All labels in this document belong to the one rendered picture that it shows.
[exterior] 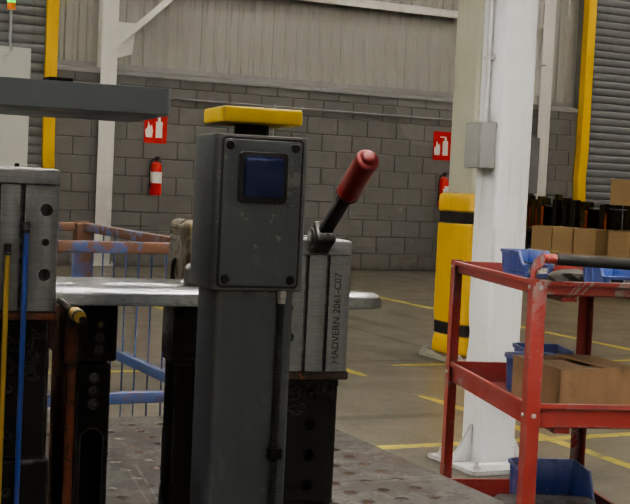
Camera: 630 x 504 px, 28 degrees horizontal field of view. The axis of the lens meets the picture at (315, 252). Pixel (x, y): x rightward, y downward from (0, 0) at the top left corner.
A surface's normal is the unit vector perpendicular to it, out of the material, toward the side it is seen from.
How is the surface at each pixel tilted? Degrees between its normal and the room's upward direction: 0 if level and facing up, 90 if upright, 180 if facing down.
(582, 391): 90
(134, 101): 90
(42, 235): 90
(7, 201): 90
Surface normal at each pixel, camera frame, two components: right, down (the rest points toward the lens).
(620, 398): 0.32, 0.07
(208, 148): -0.95, -0.03
